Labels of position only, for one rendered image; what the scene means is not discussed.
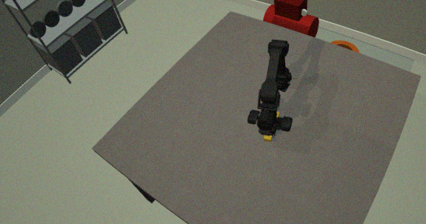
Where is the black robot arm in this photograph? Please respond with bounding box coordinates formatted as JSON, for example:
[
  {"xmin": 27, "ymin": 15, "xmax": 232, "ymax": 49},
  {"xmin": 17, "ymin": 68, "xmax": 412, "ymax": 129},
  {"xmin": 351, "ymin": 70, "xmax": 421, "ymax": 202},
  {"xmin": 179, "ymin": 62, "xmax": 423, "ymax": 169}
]
[{"xmin": 258, "ymin": 40, "xmax": 292, "ymax": 136}]

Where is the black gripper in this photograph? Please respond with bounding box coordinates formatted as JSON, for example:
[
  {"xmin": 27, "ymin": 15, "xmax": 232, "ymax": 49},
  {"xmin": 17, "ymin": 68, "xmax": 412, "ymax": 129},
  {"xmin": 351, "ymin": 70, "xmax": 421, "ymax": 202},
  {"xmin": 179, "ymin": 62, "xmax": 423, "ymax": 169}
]
[{"xmin": 248, "ymin": 110, "xmax": 292, "ymax": 132}]

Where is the yellow bar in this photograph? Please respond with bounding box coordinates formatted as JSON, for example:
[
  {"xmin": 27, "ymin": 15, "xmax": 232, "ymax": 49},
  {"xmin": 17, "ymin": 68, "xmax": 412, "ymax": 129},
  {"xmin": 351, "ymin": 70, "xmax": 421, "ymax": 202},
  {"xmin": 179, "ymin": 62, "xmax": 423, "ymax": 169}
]
[{"xmin": 264, "ymin": 112, "xmax": 280, "ymax": 142}]

